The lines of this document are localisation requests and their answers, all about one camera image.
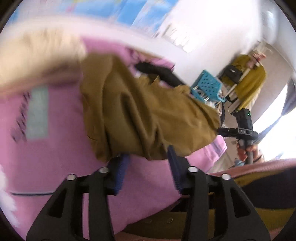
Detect mustard brown large shirt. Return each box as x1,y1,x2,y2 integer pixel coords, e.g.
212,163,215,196
80,53,220,162

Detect pink sleeved right forearm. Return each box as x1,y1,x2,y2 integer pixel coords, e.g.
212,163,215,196
208,159,296,187

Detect black shoulder bag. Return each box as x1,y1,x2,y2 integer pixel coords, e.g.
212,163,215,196
222,65,243,84

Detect person's right hand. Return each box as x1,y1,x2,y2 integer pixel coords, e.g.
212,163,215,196
236,143,265,163

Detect turquoise perforated plastic basket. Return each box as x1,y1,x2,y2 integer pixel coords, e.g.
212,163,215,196
190,70,226,103

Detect grey window curtain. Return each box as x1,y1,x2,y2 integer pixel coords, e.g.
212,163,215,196
255,79,296,144

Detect yellow hanging garment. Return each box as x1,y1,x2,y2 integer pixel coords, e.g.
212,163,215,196
230,54,266,111

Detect black garment on bed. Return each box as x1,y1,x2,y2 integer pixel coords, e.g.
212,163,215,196
134,62,186,87

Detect pink printed bed sheet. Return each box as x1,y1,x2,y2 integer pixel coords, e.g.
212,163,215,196
0,37,228,240

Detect cream folded duvet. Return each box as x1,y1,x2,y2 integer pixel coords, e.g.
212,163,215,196
1,29,87,96

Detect world map wall poster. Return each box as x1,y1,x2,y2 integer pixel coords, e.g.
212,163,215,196
9,0,178,34

